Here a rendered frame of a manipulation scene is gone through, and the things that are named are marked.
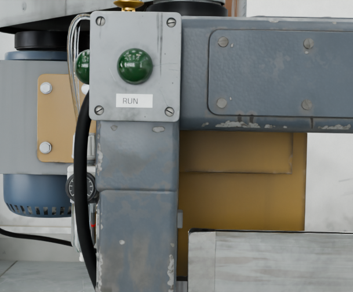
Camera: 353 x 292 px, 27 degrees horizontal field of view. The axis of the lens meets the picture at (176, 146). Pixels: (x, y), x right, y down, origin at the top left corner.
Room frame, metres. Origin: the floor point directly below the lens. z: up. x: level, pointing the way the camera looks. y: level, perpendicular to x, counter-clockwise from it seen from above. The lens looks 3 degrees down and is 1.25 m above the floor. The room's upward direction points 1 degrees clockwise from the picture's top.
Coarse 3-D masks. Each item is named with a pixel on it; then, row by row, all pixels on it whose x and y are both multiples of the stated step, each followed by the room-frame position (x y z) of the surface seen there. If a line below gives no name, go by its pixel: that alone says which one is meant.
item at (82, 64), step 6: (78, 54) 0.62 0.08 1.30; (84, 54) 0.61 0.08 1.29; (78, 60) 0.61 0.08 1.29; (84, 60) 0.61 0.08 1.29; (78, 66) 0.61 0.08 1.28; (84, 66) 0.61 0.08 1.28; (78, 72) 0.61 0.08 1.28; (84, 72) 0.61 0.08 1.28; (78, 78) 0.62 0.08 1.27; (84, 78) 0.61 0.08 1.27
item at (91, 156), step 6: (90, 138) 0.86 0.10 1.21; (90, 144) 0.86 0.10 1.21; (72, 150) 0.87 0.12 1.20; (90, 150) 0.86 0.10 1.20; (72, 156) 0.86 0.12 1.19; (90, 156) 0.86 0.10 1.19; (90, 162) 0.86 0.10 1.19; (72, 168) 0.85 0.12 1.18; (90, 168) 0.85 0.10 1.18; (96, 198) 0.87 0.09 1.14
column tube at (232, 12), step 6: (228, 0) 1.14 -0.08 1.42; (234, 0) 1.14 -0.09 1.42; (240, 0) 1.14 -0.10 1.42; (246, 0) 1.15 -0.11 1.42; (228, 6) 1.14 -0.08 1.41; (234, 6) 1.14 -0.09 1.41; (240, 6) 1.14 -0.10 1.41; (246, 6) 1.15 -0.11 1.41; (228, 12) 1.14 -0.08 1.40; (234, 12) 1.14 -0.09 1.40; (240, 12) 1.14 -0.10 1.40; (180, 282) 1.14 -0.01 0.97; (186, 282) 1.14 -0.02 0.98; (180, 288) 1.14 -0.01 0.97; (186, 288) 1.14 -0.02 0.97
